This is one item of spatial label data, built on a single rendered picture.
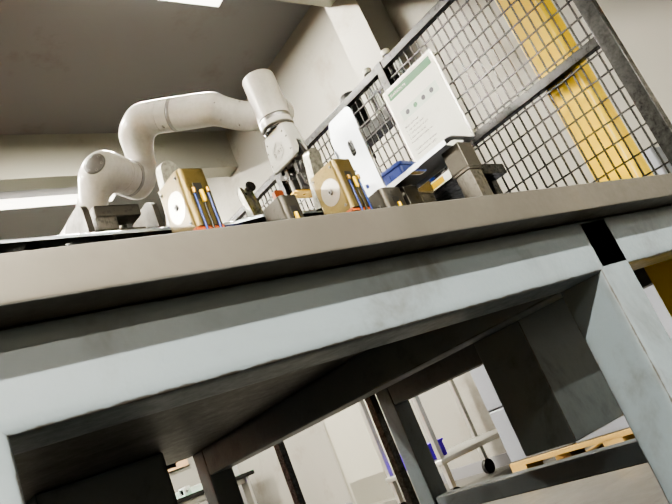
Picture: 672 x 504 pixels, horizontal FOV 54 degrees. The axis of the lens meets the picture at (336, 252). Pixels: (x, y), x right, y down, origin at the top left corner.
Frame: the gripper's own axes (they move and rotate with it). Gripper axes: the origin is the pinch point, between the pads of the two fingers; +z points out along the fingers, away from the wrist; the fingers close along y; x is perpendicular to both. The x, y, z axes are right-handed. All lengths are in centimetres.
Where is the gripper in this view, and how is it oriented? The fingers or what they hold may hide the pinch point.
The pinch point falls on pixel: (301, 184)
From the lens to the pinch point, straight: 161.8
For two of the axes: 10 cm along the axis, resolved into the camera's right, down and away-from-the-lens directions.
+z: 3.7, 8.9, -2.7
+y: 5.7, -4.5, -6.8
